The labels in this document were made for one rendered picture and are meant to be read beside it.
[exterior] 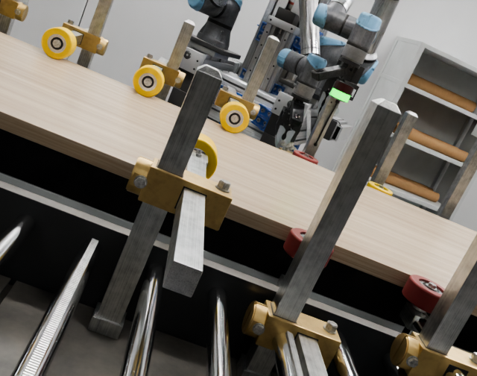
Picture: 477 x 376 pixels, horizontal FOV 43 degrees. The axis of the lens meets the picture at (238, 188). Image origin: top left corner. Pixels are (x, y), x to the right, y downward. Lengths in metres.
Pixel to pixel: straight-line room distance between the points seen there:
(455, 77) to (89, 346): 4.51
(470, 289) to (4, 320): 0.64
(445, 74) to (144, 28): 2.35
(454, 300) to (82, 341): 0.52
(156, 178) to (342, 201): 0.25
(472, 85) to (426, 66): 0.43
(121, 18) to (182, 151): 3.75
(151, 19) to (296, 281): 3.77
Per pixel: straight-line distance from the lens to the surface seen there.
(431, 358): 0.95
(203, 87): 0.77
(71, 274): 0.80
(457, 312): 0.94
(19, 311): 0.88
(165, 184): 0.79
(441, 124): 5.15
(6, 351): 0.81
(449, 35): 5.05
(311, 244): 0.83
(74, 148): 1.02
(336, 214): 0.82
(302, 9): 2.44
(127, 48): 4.52
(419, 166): 5.17
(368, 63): 2.53
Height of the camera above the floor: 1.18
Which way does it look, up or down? 14 degrees down
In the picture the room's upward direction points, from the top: 24 degrees clockwise
